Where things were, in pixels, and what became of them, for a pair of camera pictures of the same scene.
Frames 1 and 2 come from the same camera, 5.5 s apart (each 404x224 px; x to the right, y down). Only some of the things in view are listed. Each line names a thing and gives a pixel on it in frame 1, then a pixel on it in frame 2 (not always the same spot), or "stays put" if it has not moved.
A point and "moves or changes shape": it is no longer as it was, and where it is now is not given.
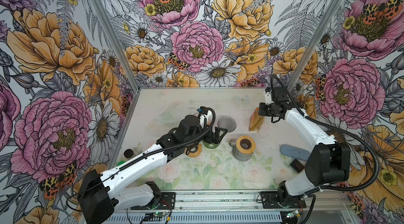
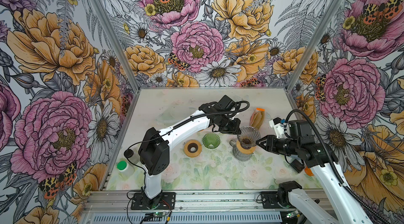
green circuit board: x=292 y=214 stays put
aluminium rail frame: x=238 y=207 stays put
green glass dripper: x=210 y=145 stays put
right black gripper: x=262 y=111 → x=271 y=141
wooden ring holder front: x=244 y=151 stays put
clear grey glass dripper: x=226 y=122 moves or changes shape
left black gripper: x=218 y=139 → x=234 y=129
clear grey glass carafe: x=245 y=144 stays put
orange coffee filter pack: x=256 y=121 stays put
